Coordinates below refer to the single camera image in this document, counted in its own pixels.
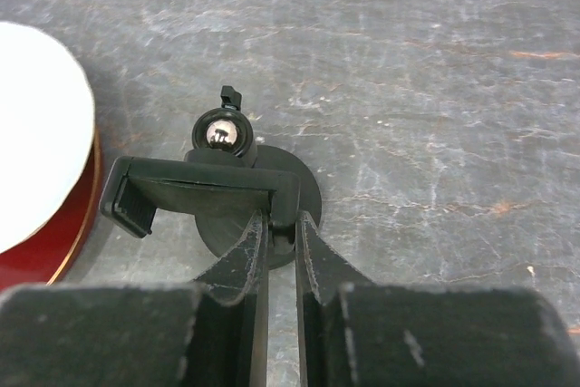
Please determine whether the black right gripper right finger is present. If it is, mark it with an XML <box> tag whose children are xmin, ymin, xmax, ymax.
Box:
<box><xmin>295</xmin><ymin>212</ymin><xmax>579</xmax><ymax>386</ymax></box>

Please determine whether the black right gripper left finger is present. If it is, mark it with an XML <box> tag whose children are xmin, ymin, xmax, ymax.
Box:
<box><xmin>1</xmin><ymin>211</ymin><xmax>269</xmax><ymax>386</ymax></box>

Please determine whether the black phone stand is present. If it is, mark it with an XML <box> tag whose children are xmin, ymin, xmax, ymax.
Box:
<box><xmin>100</xmin><ymin>85</ymin><xmax>323</xmax><ymax>268</ymax></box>

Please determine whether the red round tray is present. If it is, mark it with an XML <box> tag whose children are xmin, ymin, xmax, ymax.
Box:
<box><xmin>1</xmin><ymin>134</ymin><xmax>103</xmax><ymax>289</ymax></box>

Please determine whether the white paper plate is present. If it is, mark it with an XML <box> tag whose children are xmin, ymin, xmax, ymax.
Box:
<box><xmin>1</xmin><ymin>22</ymin><xmax>95</xmax><ymax>251</ymax></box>

